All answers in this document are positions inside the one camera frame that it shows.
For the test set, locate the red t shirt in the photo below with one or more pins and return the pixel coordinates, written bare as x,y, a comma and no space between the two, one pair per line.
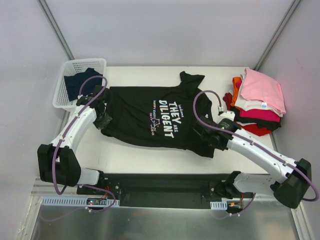
249,127

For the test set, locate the left white cable duct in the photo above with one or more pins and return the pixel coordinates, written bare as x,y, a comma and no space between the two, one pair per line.
63,201

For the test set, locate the magenta t shirt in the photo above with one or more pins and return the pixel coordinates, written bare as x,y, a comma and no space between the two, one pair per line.
261,114

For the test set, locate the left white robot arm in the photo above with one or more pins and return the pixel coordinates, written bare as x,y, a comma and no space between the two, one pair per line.
57,161

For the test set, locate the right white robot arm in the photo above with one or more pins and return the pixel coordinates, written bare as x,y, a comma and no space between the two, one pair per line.
286,179

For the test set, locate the pink t shirt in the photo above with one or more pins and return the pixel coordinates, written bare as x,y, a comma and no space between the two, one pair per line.
257,86

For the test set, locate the aluminium frame rail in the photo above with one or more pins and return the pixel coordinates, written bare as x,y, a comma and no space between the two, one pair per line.
41,188

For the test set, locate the right white cable duct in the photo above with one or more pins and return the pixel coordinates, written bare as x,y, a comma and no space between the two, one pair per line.
219,205

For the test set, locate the white t shirt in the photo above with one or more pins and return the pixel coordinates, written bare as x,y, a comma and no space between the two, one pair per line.
243,104

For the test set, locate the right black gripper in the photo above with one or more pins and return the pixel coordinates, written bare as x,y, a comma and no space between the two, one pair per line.
202,129

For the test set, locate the navy blue t shirt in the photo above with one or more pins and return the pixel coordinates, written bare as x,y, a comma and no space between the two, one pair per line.
73,83

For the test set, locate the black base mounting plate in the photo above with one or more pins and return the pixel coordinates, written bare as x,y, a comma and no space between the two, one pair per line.
179,191

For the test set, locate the white cable duct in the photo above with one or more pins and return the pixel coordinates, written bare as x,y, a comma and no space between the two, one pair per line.
63,201
219,205

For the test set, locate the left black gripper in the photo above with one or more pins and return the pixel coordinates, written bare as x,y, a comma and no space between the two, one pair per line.
104,119

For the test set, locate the white plastic laundry basket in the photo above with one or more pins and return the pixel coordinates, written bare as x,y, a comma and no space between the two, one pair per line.
70,68

